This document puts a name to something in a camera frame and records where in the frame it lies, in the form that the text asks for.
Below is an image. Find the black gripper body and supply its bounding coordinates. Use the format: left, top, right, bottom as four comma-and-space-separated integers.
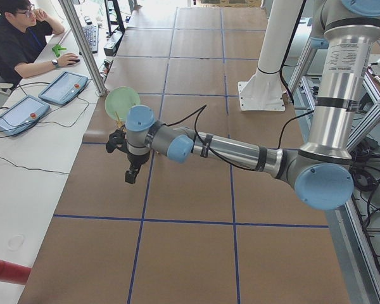
106, 129, 149, 184

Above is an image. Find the light green plate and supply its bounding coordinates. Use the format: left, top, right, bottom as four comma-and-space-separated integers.
104, 86, 140, 122

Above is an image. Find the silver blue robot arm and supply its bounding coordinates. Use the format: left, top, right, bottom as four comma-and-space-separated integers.
98, 1, 304, 219

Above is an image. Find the wooden dish rack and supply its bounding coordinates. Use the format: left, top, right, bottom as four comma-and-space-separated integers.
114, 111, 125, 131

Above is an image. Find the blue teach pendant far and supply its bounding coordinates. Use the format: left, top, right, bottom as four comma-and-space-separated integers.
38, 72, 89, 106

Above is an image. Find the blue teach pendant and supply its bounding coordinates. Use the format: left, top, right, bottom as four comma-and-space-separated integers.
0, 95, 50, 136
38, 72, 89, 106

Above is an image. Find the black computer mouse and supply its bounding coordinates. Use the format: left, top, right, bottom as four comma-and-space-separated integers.
67, 58, 80, 66

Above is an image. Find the blue teach pendant near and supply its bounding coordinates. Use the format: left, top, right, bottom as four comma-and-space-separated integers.
0, 95, 50, 136

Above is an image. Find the green plastic clamp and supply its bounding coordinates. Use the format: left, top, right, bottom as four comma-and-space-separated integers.
51, 44, 67, 58

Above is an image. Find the black keyboard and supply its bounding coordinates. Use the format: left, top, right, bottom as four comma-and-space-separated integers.
82, 25, 99, 53

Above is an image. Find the black monitor stand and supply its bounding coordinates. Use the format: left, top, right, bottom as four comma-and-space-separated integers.
104, 0, 125, 37

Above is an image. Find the seated person black shirt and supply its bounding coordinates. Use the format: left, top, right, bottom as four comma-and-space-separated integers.
0, 1, 79, 87

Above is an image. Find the red cylinder tube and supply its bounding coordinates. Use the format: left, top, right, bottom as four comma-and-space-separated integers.
0, 260, 31, 285

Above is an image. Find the aluminium frame post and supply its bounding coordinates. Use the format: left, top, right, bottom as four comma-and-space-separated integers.
59, 0, 108, 96

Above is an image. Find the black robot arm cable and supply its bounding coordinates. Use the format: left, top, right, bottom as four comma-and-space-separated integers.
164, 105, 314, 172

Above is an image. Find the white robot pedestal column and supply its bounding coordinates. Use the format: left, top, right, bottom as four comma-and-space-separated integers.
238, 0, 305, 111

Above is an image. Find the black cable bundle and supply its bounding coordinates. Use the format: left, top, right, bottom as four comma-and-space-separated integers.
348, 139, 380, 229

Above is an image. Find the aluminium frame rail structure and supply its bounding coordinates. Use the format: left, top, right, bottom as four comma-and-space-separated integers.
289, 39, 380, 303

